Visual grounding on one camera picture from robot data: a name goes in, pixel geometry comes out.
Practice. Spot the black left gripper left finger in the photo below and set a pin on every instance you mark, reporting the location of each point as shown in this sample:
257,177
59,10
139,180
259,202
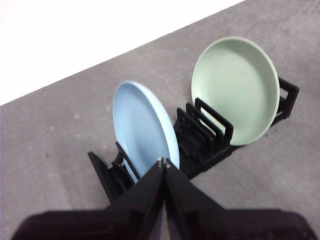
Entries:
125,215

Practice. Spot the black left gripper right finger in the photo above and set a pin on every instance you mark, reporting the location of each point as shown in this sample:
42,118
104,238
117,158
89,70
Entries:
200,217

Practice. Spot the light blue round plate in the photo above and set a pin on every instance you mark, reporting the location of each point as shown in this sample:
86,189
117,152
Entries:
140,125

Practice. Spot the pale green round plate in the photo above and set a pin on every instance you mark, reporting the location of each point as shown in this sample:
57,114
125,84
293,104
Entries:
232,82

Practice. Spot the black plastic plate rack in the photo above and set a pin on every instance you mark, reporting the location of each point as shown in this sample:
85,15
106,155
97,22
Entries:
215,155

